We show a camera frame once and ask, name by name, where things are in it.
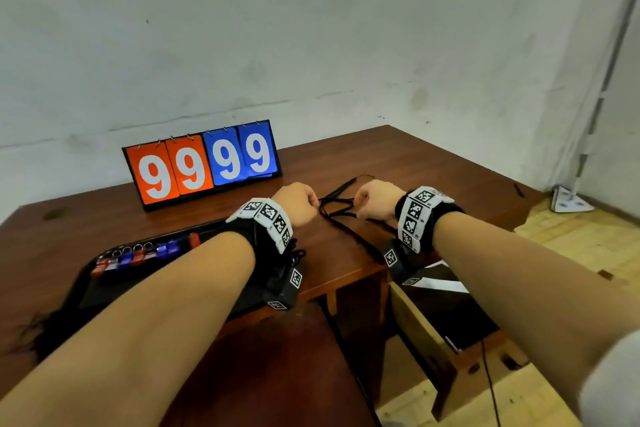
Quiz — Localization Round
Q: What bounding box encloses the white shirt sleeve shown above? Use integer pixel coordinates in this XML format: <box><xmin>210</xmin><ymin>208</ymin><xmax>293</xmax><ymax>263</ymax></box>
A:
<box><xmin>579</xmin><ymin>329</ymin><xmax>640</xmax><ymax>427</ymax></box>

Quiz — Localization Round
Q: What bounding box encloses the orange blue flip scoreboard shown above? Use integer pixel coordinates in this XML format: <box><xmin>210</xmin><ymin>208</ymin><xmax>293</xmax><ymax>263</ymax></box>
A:
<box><xmin>121</xmin><ymin>119</ymin><xmax>283</xmax><ymax>212</ymax></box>

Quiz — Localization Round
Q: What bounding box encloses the white stand base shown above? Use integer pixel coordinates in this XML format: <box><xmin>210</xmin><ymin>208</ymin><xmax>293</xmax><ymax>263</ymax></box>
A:
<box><xmin>549</xmin><ymin>185</ymin><xmax>596</xmax><ymax>214</ymax></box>

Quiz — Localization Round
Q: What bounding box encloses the brown wooden desk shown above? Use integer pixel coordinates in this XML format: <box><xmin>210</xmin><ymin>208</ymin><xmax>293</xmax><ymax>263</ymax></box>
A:
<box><xmin>0</xmin><ymin>125</ymin><xmax>546</xmax><ymax>408</ymax></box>

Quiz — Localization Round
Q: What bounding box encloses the person's left hand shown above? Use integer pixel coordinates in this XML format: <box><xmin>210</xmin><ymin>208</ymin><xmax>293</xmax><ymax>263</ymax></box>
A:
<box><xmin>271</xmin><ymin>182</ymin><xmax>321</xmax><ymax>230</ymax></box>

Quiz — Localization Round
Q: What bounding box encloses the person's left forearm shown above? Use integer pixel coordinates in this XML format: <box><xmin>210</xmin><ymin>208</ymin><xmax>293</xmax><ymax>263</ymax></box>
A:
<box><xmin>0</xmin><ymin>231</ymin><xmax>257</xmax><ymax>427</ymax></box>

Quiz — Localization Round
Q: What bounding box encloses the white pole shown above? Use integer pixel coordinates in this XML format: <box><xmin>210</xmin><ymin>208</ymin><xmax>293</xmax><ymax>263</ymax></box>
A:
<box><xmin>569</xmin><ymin>0</ymin><xmax>640</xmax><ymax>192</ymax></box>

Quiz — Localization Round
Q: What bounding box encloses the person's right forearm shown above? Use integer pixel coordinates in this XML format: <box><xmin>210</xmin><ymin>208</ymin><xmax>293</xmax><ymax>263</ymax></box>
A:
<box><xmin>432</xmin><ymin>211</ymin><xmax>640</xmax><ymax>418</ymax></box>

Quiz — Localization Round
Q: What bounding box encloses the group of coloured plastic clips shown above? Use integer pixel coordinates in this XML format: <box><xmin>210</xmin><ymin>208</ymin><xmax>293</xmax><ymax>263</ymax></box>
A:
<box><xmin>91</xmin><ymin>233</ymin><xmax>202</xmax><ymax>278</ymax></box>

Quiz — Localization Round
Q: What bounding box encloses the white strap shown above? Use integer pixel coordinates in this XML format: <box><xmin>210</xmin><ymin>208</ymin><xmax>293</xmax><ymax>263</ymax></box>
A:
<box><xmin>402</xmin><ymin>260</ymin><xmax>471</xmax><ymax>295</ymax></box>

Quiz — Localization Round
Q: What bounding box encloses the black white marker wristband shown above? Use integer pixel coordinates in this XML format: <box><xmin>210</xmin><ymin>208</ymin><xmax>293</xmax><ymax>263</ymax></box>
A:
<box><xmin>225</xmin><ymin>197</ymin><xmax>295</xmax><ymax>258</ymax></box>
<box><xmin>395</xmin><ymin>186</ymin><xmax>466</xmax><ymax>255</ymax></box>

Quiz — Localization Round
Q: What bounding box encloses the person's right hand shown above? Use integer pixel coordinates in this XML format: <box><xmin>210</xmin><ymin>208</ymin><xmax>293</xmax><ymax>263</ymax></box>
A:
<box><xmin>353</xmin><ymin>179</ymin><xmax>407</xmax><ymax>222</ymax></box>

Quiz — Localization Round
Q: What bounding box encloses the black plastic tray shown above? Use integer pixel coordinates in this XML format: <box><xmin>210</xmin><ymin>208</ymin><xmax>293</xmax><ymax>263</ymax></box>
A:
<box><xmin>65</xmin><ymin>218</ymin><xmax>303</xmax><ymax>328</ymax></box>

